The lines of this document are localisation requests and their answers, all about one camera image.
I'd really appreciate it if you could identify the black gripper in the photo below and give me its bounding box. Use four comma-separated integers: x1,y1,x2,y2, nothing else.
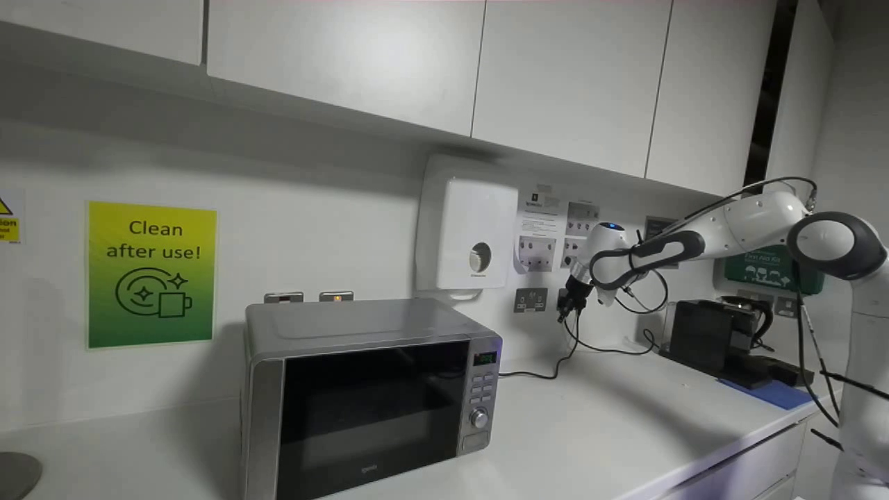
557,273,599,324

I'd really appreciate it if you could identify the steel wall socket with switch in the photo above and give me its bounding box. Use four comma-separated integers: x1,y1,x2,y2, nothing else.
514,285,550,313

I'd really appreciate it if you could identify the white paper towel dispenser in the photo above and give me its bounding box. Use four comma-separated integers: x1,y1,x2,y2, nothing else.
411,153,524,305

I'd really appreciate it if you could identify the black coffee machine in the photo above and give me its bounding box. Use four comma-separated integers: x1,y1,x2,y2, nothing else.
667,298,817,388

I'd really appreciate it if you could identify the silver microwave oven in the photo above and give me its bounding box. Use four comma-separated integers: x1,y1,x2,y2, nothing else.
242,298,507,500

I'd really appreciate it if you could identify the blue cloth mat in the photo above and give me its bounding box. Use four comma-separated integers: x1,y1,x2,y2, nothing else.
744,374,822,410

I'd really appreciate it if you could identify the green clean after use poster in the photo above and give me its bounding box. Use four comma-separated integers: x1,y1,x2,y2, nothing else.
86,200,219,349

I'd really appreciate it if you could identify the yellow warning sign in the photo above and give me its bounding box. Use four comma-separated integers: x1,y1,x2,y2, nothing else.
0,195,23,246

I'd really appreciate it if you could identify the black microwave power cable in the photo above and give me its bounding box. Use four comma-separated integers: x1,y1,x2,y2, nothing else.
497,317,585,384

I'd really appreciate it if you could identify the small grid wall notice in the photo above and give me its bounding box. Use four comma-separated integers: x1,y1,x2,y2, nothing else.
565,200,604,273

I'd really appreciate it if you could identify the white paper wall notice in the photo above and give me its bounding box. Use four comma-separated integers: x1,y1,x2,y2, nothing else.
514,187,569,277

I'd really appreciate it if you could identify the black looped gripper cable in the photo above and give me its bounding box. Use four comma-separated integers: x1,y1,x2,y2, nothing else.
580,264,675,357

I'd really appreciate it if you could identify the dark wall plaque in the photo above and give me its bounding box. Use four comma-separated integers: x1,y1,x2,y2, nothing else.
644,216,683,245

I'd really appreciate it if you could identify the green wall sign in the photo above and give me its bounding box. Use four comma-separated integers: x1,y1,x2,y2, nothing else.
711,246,828,300

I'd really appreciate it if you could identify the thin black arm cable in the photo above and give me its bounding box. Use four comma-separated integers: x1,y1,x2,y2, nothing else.
683,175,822,228

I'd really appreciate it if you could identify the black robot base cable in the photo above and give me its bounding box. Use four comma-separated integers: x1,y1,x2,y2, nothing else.
792,303,889,430

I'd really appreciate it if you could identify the white wall cabinet door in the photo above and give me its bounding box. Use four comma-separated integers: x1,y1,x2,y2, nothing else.
204,0,489,139
644,0,782,200
469,0,675,180
0,0,210,67

